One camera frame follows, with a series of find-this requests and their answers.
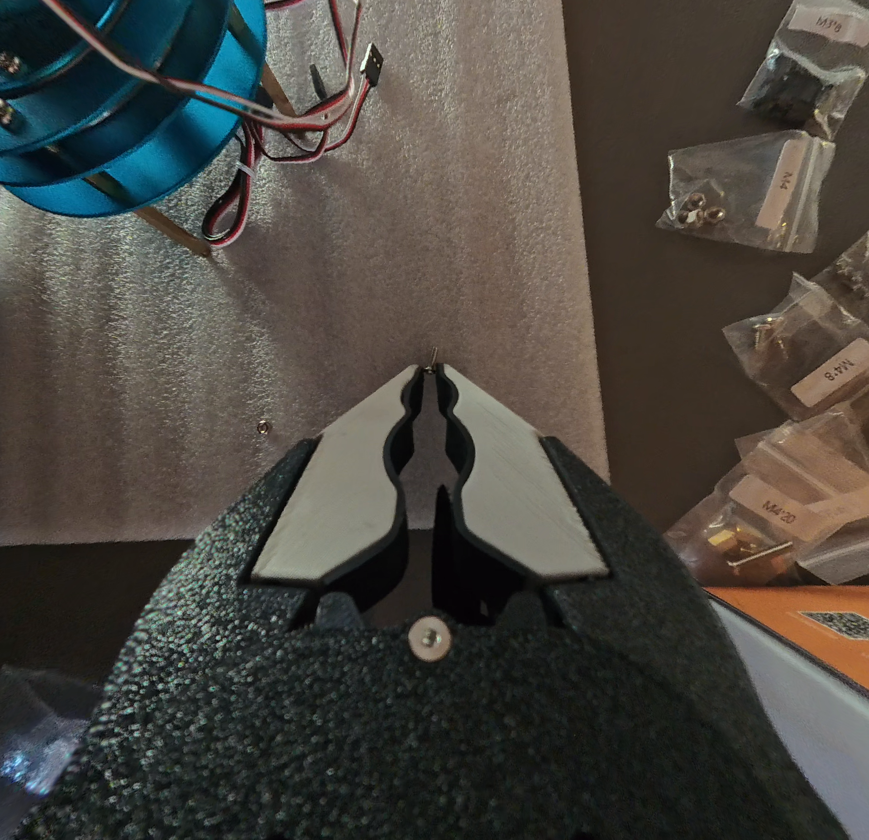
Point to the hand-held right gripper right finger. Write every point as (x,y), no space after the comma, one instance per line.
(523,507)

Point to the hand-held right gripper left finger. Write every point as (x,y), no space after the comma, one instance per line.
(339,507)

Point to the blue toy robot arm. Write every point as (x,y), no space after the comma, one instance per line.
(170,127)

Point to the grey desk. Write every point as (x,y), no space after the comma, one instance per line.
(652,310)

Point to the white foam sheet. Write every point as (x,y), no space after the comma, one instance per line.
(441,208)

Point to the orange white cardboard box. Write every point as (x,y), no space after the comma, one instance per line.
(815,704)

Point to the clear bag with metal part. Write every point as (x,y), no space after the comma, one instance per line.
(34,731)

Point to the pile of small screw bags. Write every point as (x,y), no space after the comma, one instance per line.
(781,195)

